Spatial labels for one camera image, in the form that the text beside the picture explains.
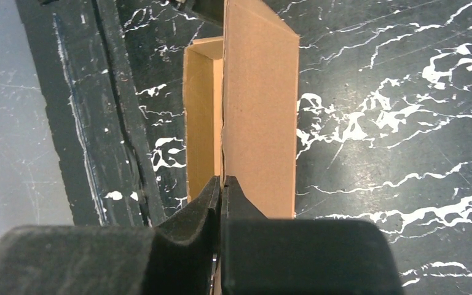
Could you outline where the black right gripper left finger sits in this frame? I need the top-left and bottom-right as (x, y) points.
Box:
(0, 176), (221, 294)

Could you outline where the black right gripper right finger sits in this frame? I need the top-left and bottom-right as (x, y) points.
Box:
(220, 176), (404, 294)

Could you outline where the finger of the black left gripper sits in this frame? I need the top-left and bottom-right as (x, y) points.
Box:
(170, 0), (224, 26)

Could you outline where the brown cardboard paper box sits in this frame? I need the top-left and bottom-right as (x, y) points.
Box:
(183, 1), (299, 219)

